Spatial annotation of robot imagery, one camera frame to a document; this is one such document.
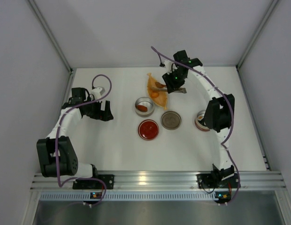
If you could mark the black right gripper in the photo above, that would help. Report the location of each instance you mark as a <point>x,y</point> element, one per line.
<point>172,82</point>

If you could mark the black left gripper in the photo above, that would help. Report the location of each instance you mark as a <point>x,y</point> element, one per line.
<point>99,110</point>

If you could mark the metal tongs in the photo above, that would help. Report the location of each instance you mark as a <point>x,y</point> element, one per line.
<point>162,87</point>

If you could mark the orange fried food piece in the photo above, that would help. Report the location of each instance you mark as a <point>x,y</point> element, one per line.
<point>142,108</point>
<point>154,95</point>

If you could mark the sushi roll black white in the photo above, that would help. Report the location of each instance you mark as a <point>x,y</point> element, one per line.
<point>200,117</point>

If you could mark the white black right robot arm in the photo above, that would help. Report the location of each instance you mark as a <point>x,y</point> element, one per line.
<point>219,113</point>

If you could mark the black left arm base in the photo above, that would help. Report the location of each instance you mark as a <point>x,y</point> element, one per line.
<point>103,181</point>

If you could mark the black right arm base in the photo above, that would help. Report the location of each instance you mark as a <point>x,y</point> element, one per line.
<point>206,181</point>

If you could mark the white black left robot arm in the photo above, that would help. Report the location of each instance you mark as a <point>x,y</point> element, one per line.
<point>56,154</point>

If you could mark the woven bamboo basket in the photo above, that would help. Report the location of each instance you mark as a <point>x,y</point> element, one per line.
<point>160,98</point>

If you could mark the grey round metal container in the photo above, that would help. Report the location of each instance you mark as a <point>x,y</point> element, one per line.
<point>146,102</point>

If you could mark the red round metal container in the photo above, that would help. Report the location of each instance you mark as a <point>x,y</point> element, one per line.
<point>200,124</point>

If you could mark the red round lid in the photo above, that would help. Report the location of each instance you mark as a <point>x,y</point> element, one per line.
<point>148,129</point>

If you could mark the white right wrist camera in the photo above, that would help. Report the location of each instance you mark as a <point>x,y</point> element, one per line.
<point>168,65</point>

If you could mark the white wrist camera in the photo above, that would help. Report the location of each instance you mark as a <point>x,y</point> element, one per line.
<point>97,92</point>
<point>168,65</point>

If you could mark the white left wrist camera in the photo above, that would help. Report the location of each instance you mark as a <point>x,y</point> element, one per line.
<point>97,92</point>

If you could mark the slotted grey cable duct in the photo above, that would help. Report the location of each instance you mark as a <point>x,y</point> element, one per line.
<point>129,196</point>

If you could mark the aluminium mounting rail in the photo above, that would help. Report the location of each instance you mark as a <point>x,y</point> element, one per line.
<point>167,181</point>

